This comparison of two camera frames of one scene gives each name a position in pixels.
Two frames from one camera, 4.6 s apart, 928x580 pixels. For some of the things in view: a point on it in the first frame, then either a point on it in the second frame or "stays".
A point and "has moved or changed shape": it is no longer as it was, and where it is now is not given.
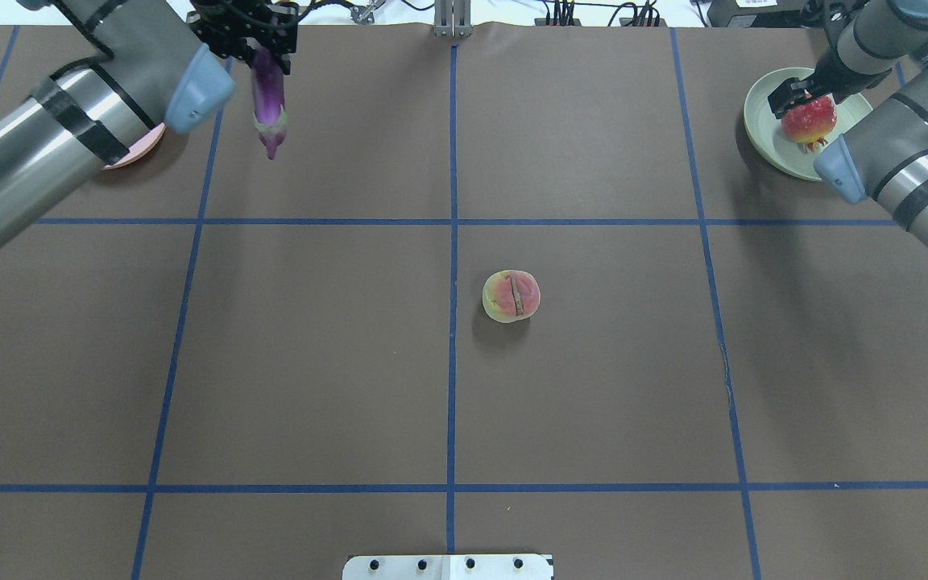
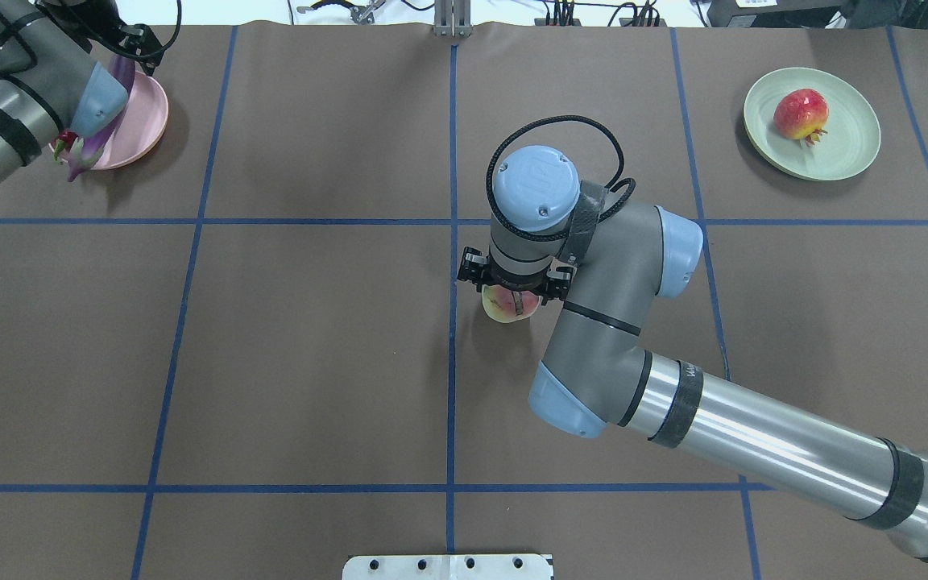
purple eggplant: x=269 y=111 has moved or changed shape
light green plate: x=767 y=134 stays
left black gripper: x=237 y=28 -> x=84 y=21
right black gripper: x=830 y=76 -> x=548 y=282
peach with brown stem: x=509 y=296 stays
